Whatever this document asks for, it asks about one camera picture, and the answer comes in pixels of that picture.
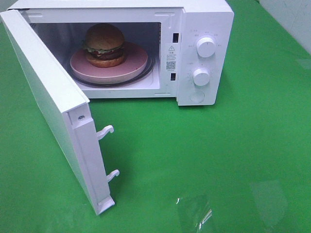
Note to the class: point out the pink round plate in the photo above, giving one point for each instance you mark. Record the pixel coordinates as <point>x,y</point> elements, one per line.
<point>133,53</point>

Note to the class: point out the burger with lettuce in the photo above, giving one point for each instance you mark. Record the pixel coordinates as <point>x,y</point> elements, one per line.
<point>103,45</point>

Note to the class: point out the white microwave door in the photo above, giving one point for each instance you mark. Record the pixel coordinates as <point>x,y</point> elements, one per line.
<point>65,108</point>

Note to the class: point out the round microwave door button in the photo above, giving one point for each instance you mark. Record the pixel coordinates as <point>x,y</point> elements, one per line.
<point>197,97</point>

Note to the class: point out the glass microwave turntable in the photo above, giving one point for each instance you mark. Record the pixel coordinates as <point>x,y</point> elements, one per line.
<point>150,70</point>

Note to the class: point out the white lower microwave knob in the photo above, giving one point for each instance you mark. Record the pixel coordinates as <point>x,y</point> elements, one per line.
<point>201,77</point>

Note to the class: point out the white microwave knob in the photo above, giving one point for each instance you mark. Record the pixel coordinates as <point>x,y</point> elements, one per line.
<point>201,77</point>
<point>206,46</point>

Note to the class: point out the white microwave oven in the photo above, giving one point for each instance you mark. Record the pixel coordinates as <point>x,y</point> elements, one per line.
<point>167,29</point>

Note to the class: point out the white upper microwave knob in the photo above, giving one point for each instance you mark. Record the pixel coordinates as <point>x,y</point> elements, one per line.
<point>206,46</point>

